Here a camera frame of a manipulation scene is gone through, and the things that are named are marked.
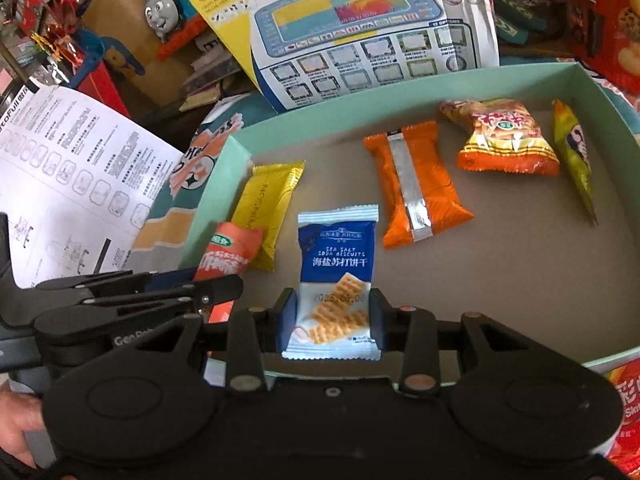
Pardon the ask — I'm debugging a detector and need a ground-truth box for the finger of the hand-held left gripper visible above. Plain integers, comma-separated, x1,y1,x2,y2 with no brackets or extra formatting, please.
35,267,202,295
80,275,245,322

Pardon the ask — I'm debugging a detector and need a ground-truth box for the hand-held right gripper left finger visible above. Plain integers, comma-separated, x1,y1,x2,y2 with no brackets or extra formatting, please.
140,287,297,394

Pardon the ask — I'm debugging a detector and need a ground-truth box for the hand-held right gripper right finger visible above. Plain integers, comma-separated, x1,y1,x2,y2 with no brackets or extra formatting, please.
369,288,521,397

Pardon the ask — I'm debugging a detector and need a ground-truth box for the red-orange snack packet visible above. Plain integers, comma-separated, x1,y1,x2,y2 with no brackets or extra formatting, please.
192,221,264,325

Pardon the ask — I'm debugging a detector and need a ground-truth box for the blue biscuit packet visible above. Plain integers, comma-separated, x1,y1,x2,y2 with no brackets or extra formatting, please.
281,204,382,362

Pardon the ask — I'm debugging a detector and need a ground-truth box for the mint green cardboard box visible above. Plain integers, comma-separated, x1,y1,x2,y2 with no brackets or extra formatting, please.
179,60,640,387

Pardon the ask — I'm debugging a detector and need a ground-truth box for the person's left hand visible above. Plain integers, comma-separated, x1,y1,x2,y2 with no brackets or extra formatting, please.
0,389,47,469

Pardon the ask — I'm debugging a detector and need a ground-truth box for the white instruction sheet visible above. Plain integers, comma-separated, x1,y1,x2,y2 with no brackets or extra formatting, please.
0,84,187,289

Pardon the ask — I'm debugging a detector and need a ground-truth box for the yellow snack packet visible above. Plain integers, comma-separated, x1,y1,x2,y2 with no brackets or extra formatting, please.
231,160,306,274

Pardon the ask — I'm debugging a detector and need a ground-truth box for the orange packet with silver seam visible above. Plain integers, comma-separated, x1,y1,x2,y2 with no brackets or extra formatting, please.
363,120,475,251

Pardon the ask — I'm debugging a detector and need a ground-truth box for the small red box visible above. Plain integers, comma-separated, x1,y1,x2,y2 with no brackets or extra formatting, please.
75,60,132,117

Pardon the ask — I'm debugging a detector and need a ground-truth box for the stack of booklets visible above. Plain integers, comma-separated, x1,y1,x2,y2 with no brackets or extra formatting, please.
179,32,253,112

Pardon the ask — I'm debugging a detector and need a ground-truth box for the orange-yellow chips packet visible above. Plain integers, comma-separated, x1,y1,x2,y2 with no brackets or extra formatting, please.
439,98,561,177

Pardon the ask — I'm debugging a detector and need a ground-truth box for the blue plastic toy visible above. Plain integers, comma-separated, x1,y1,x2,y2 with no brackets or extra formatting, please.
74,29,147,78

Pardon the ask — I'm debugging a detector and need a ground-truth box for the yellow-green cone packet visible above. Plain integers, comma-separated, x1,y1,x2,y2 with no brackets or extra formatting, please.
551,99,599,227

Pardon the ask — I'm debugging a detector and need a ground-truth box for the brown cardboard box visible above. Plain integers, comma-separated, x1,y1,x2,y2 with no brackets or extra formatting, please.
79,0,206,107

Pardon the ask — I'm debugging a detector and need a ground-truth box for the red snack bag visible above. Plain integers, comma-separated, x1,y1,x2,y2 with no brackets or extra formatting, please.
599,359,640,480

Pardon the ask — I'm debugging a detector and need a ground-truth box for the blue toy train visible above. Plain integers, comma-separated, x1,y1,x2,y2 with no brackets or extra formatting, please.
143,0,213,61

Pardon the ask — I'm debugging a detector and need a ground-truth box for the blue-yellow toy packaging box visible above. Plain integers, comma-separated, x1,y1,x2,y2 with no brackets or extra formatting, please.
182,0,501,114

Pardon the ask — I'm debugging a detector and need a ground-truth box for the red cookie tin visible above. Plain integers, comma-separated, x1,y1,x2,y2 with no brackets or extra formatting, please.
565,0,640,97

